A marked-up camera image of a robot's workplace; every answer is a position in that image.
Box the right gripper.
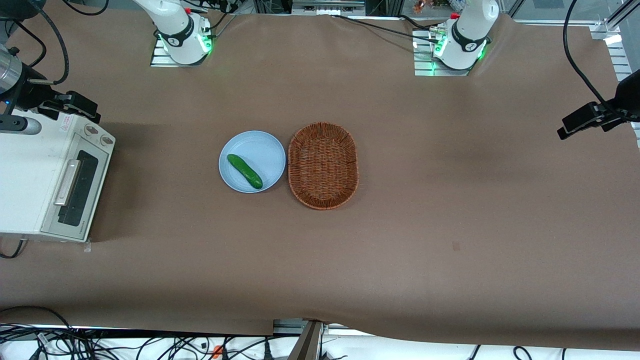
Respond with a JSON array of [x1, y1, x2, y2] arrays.
[[15, 66, 102, 124]]

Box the white toaster oven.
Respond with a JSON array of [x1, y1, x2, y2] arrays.
[[0, 109, 116, 244]]

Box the brown table cover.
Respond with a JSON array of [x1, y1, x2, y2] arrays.
[[0, 12, 640, 352]]

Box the green cucumber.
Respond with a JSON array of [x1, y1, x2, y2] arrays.
[[226, 153, 264, 191]]

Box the light blue plate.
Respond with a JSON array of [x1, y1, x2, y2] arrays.
[[218, 130, 287, 194]]

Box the brown wicker basket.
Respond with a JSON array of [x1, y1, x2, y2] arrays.
[[287, 121, 360, 211]]

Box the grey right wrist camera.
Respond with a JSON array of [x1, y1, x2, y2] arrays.
[[0, 117, 42, 136]]

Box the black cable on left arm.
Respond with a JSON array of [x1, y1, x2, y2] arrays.
[[562, 0, 617, 112]]

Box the silver oven door handle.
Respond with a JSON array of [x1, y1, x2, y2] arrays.
[[53, 159, 81, 207]]

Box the aluminium frame rail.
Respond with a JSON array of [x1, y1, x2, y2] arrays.
[[589, 19, 640, 149]]

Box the black oven power cable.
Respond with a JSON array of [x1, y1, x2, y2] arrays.
[[0, 238, 28, 260]]

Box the black cable across table cover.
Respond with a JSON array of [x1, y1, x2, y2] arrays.
[[330, 14, 443, 45]]

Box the tangled black floor cables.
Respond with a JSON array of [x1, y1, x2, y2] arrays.
[[0, 305, 301, 360]]

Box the metal camera support bracket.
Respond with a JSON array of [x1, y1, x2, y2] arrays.
[[286, 320, 327, 360]]

